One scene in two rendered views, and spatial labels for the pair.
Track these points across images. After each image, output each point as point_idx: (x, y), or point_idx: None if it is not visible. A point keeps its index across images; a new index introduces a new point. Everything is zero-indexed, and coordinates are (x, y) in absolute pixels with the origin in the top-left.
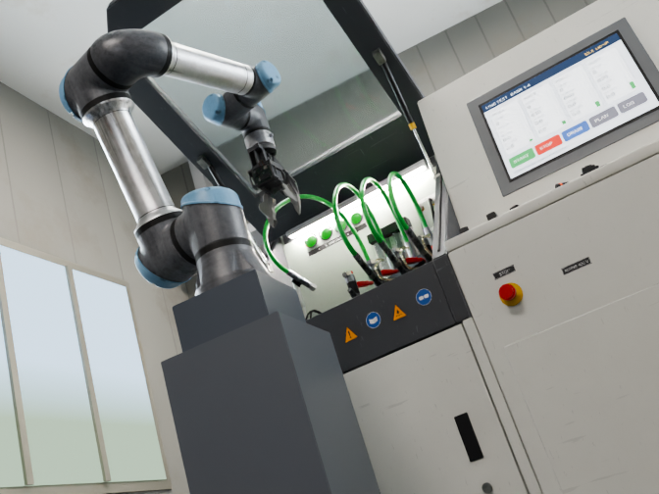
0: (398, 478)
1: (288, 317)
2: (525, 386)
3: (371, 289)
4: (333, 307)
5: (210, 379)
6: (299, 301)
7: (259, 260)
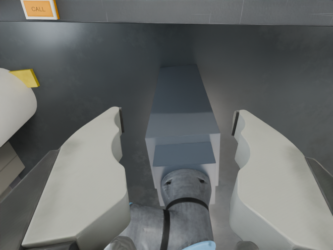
0: None
1: (218, 177)
2: None
3: (264, 24)
4: (198, 23)
5: None
6: (214, 156)
7: (209, 199)
